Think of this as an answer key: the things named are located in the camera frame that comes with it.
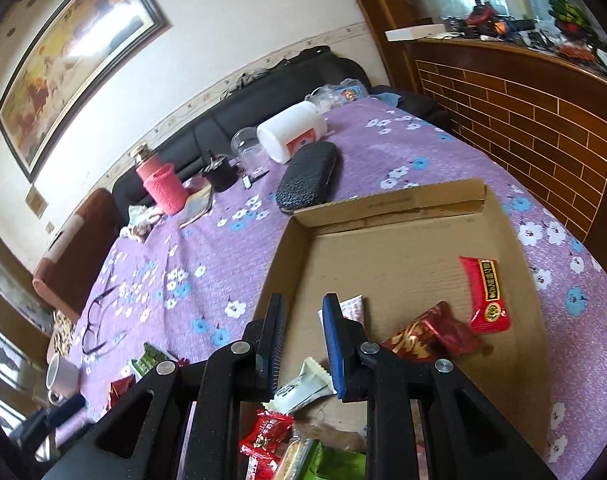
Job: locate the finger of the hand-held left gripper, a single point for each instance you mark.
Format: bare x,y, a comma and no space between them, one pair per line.
66,410

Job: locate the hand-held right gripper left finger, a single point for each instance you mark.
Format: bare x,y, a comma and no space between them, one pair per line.
278,340

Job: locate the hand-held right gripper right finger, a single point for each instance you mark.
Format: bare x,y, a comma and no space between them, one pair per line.
333,345

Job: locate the white green packet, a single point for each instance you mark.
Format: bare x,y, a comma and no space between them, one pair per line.
303,385

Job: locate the small dark red packet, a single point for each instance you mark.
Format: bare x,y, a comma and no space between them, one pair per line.
119,390

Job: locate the dark red foil packet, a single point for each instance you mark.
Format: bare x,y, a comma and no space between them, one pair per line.
423,332

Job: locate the cardboard box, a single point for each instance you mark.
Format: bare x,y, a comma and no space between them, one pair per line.
383,260

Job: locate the small red cartoon packet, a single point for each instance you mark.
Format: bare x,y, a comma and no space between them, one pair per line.
263,440

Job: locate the light green pea packet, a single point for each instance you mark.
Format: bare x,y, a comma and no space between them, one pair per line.
338,465

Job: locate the cream biscuit packet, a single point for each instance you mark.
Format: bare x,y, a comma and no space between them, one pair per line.
293,460

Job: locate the long red gold-label packet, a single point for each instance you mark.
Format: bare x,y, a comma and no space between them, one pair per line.
488,295

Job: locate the white mug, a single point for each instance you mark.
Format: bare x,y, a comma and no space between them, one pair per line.
61,377

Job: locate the purple eyeglasses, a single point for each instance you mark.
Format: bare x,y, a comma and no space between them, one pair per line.
89,332

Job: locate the brown chair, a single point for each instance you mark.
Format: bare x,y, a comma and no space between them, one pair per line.
78,260

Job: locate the small black white lighter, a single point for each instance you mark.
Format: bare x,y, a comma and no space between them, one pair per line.
247,182

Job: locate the black glasses case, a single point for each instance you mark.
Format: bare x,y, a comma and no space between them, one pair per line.
306,177

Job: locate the small black jar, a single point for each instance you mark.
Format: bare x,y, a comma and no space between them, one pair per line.
221,175

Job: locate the crumpled white pink cloth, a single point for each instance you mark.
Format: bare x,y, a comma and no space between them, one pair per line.
141,222

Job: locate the pink thermos with knitted sleeve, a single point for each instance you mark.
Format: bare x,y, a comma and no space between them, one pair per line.
163,187

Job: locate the clear plastic cup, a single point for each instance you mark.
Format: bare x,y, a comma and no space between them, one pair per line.
248,147

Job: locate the white plastic jar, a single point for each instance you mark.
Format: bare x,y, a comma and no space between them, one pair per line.
288,130

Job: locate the black sofa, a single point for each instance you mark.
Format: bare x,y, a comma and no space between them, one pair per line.
243,105

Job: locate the clear plastic bag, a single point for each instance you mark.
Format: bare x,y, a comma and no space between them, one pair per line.
333,95

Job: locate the blue cloth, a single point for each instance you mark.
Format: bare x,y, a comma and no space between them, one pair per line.
386,97

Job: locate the dark jacket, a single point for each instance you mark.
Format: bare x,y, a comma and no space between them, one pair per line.
308,55

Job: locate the wooden counter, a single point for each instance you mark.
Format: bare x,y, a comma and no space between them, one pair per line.
533,125

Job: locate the flat white box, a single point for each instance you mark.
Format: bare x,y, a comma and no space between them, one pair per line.
418,32

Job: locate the pile of assorted tools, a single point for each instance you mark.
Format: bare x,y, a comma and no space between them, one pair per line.
488,17

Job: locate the green black glove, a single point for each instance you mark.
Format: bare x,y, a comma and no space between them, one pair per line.
571,12

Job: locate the beige wall plate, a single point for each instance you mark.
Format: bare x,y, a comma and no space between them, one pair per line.
36,201

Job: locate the framed wall painting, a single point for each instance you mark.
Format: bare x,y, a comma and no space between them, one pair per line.
68,60

